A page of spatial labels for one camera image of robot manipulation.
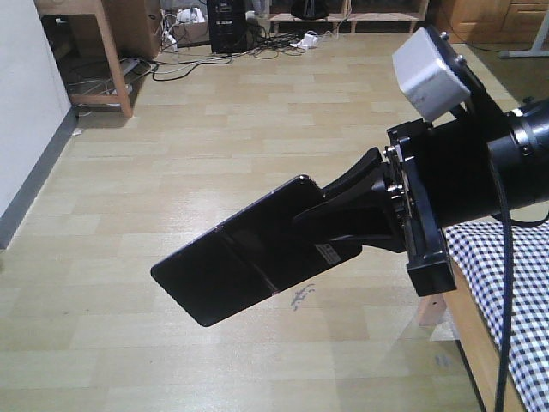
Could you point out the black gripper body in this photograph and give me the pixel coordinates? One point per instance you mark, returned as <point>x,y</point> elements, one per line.
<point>439,173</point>

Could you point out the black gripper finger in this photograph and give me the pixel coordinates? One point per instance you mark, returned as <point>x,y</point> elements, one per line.
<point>363,182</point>
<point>363,214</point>

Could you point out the black foldable smartphone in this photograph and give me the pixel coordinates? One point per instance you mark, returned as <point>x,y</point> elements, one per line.
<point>250,257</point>

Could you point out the checkered black white bedsheet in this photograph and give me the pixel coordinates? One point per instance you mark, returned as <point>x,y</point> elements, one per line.
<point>478,249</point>

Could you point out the white power strip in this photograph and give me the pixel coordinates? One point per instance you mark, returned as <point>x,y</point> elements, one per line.
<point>309,41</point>

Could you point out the wooden drawer cabinet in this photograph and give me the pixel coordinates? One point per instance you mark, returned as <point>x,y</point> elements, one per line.
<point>489,21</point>

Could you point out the black pyramid stand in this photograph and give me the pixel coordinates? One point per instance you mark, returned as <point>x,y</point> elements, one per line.
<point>309,10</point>

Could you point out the wooden shelf unit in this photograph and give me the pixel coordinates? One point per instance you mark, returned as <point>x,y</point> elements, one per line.
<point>352,17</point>

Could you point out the black computer tower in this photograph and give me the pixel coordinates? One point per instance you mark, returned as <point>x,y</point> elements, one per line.
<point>228,32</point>

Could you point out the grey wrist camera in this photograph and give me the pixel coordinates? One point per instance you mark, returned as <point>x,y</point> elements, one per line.
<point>429,83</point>

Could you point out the wooden bed frame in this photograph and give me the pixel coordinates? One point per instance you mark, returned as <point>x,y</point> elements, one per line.
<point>479,350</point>

